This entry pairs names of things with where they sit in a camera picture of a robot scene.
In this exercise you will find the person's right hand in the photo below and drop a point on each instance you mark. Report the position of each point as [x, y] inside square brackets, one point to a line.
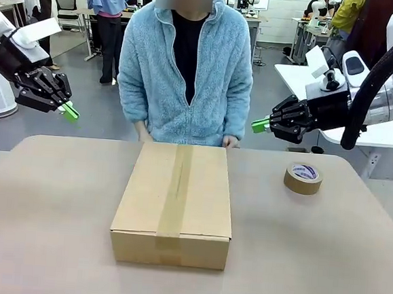
[143, 132]

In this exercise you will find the person in blue fleece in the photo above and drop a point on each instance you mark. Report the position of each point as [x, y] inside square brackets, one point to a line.
[148, 65]

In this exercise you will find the brown tape strip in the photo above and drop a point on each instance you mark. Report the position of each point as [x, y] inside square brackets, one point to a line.
[175, 200]

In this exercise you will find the brown packing tape roll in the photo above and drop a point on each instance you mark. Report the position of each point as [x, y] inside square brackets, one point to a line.
[302, 184]

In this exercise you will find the white table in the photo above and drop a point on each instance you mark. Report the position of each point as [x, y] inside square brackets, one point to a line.
[381, 134]

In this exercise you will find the black mesh office chair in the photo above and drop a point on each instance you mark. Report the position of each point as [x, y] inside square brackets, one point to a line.
[69, 6]

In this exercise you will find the person in blue shirt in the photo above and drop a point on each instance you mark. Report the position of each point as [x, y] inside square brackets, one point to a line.
[107, 27]

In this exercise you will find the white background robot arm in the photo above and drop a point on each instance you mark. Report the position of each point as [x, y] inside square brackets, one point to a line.
[316, 8]

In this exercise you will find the person's left forearm blue sleeve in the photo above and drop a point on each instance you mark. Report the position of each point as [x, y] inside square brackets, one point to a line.
[238, 113]

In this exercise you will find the grey table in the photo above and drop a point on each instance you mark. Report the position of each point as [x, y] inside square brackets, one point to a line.
[3, 2]

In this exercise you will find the person in dark brown coat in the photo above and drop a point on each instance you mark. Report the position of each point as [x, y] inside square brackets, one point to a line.
[375, 31]

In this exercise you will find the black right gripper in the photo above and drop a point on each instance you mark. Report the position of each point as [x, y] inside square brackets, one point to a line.
[329, 108]

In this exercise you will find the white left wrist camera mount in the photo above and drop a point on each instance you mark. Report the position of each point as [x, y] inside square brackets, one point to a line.
[35, 32]

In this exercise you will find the grey workbench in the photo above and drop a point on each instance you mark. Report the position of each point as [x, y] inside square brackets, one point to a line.
[302, 32]

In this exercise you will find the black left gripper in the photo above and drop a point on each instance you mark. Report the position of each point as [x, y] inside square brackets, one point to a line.
[19, 65]

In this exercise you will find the person's right forearm blue sleeve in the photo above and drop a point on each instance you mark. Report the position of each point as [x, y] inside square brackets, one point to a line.
[132, 101]

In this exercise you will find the person's left hand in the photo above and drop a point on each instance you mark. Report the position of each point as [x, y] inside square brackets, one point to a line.
[231, 142]

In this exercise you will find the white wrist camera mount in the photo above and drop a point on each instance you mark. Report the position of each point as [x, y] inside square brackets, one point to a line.
[35, 32]
[320, 61]

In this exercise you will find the brown cardboard box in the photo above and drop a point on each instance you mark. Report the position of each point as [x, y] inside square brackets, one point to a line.
[145, 197]

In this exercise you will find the person in yellow jacket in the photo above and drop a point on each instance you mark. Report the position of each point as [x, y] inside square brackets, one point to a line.
[346, 19]

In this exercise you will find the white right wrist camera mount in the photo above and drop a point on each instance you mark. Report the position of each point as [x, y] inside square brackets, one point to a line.
[320, 61]

